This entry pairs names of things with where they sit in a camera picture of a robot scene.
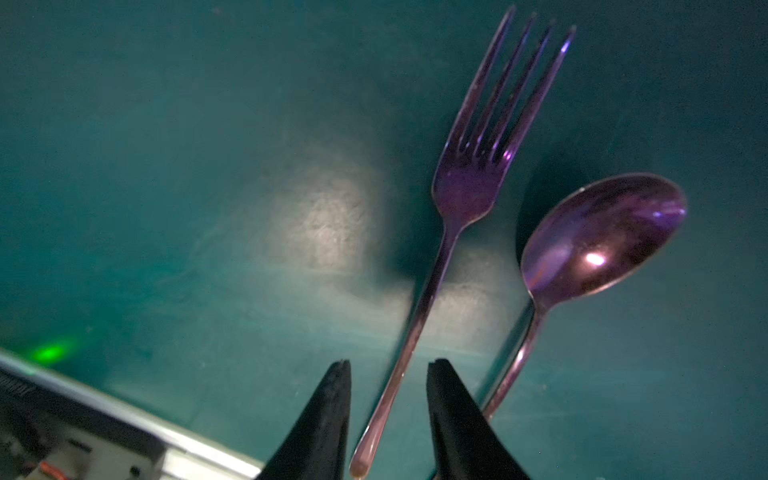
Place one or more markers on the aluminium front rail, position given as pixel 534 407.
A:
pixel 53 427

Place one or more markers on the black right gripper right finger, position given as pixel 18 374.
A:
pixel 465 446

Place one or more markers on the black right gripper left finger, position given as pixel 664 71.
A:
pixel 315 448

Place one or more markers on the purple metal spoon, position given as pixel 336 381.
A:
pixel 587 243

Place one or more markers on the purple metal fork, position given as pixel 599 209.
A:
pixel 485 137

